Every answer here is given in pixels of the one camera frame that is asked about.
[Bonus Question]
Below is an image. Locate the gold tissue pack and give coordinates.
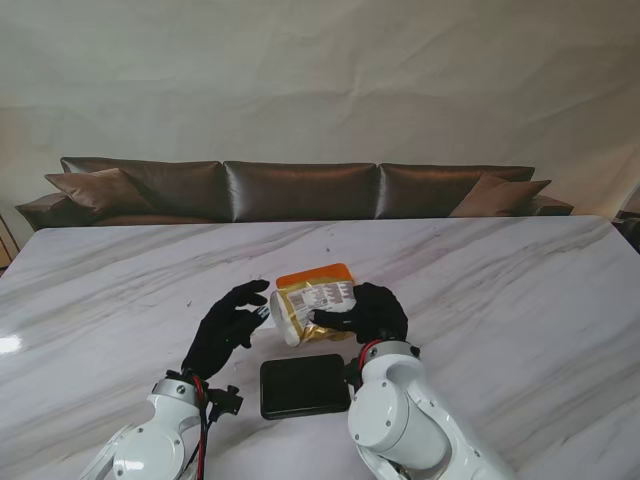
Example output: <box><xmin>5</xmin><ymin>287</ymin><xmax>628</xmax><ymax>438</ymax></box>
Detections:
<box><xmin>269</xmin><ymin>279</ymin><xmax>359</xmax><ymax>348</ymax></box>

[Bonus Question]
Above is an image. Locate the white fabric backdrop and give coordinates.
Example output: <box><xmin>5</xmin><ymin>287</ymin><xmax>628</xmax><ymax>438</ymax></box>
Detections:
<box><xmin>0</xmin><ymin>0</ymin><xmax>640</xmax><ymax>234</ymax></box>

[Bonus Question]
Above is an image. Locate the brown throw pillow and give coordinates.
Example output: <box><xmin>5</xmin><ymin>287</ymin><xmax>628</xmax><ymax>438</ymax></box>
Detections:
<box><xmin>43</xmin><ymin>167</ymin><xmax>154</xmax><ymax>212</ymax></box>
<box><xmin>448</xmin><ymin>173</ymin><xmax>553</xmax><ymax>218</ymax></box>

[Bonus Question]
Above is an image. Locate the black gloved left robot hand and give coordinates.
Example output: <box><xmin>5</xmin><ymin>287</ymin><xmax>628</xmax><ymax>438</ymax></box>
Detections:
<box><xmin>180</xmin><ymin>279</ymin><xmax>272</xmax><ymax>381</ymax></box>

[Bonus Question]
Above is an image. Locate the red black arm cable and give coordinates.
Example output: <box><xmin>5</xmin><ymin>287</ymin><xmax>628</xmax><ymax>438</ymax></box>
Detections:
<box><xmin>191</xmin><ymin>377</ymin><xmax>215</xmax><ymax>480</ymax></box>

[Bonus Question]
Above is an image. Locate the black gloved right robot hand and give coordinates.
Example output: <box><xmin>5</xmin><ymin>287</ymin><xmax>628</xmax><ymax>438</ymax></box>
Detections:
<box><xmin>307</xmin><ymin>281</ymin><xmax>409</xmax><ymax>346</ymax></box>

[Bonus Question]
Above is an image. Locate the wooden furniture piece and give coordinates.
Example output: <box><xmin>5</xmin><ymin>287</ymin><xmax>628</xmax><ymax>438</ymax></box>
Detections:
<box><xmin>0</xmin><ymin>209</ymin><xmax>19</xmax><ymax>274</ymax></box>

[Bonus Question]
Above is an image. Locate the dark furniture piece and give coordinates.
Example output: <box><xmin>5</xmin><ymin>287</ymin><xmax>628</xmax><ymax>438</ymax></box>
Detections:
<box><xmin>613</xmin><ymin>208</ymin><xmax>640</xmax><ymax>251</ymax></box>

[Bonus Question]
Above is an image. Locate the brown leather sofa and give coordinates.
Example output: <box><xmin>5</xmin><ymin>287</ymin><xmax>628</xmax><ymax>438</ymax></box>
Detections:
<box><xmin>14</xmin><ymin>156</ymin><xmax>575</xmax><ymax>232</ymax></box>

